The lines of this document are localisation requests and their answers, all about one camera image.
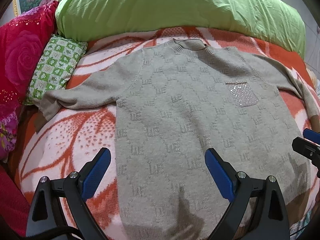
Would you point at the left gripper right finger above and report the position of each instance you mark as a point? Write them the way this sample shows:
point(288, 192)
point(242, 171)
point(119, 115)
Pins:
point(269, 219)

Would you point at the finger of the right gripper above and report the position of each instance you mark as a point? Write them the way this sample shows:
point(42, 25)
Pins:
point(307, 149)
point(312, 136)

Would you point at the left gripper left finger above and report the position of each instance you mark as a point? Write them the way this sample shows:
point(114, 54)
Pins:
point(58, 209)

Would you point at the grey knitted sweater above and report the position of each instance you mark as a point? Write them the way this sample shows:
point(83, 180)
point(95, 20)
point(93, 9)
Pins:
point(173, 102)

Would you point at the orange white floral blanket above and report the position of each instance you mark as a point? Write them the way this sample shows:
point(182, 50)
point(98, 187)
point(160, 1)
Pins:
point(72, 138)

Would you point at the green white patterned pillow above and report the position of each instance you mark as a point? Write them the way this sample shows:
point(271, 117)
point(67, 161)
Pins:
point(55, 67)

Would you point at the red rose quilt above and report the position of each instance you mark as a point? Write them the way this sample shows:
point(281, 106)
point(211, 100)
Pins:
point(23, 40)

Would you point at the green duvet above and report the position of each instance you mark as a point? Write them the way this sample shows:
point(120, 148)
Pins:
point(269, 20)

